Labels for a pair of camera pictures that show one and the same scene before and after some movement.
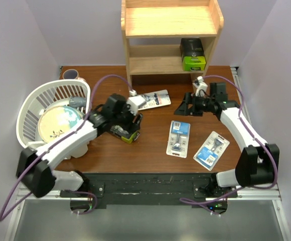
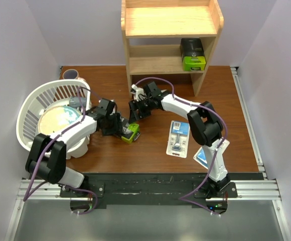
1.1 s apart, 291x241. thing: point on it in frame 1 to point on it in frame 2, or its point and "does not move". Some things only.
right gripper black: (188, 98) to (134, 105)
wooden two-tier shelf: (153, 30) does not move
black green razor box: (127, 137) does not move
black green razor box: (192, 54) does not move
